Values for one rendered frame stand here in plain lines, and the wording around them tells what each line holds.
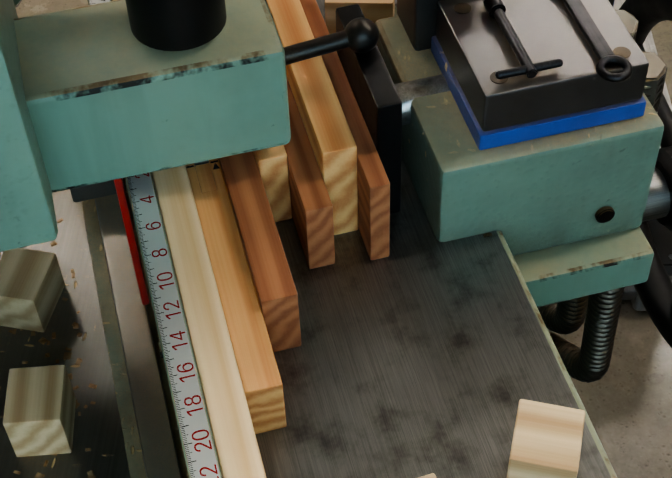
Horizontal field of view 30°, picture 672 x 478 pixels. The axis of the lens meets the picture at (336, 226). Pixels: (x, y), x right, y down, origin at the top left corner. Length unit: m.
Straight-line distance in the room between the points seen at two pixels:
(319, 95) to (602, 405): 1.11
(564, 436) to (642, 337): 1.24
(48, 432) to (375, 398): 0.21
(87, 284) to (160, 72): 0.25
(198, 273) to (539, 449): 0.20
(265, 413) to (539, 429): 0.14
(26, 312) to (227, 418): 0.26
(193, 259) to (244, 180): 0.07
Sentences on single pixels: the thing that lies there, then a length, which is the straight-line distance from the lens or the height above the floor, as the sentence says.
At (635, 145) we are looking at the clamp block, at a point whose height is 0.95.
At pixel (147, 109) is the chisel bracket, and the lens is 0.67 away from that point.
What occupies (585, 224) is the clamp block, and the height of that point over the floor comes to 0.89.
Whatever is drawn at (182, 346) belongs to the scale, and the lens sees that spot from 0.63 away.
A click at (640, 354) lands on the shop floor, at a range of 1.83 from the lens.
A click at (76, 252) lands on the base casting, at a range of 0.89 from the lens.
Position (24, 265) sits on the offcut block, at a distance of 0.85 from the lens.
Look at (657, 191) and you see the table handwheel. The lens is 0.89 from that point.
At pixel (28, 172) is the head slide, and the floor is 1.02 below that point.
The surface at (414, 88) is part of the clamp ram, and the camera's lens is 0.74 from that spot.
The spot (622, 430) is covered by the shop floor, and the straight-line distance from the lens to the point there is 1.76.
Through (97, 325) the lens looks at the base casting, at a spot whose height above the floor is 0.80.
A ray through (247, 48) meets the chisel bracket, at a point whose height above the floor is 1.03.
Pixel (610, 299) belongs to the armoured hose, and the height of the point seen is 0.74.
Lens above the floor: 1.46
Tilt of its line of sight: 49 degrees down
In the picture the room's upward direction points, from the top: 2 degrees counter-clockwise
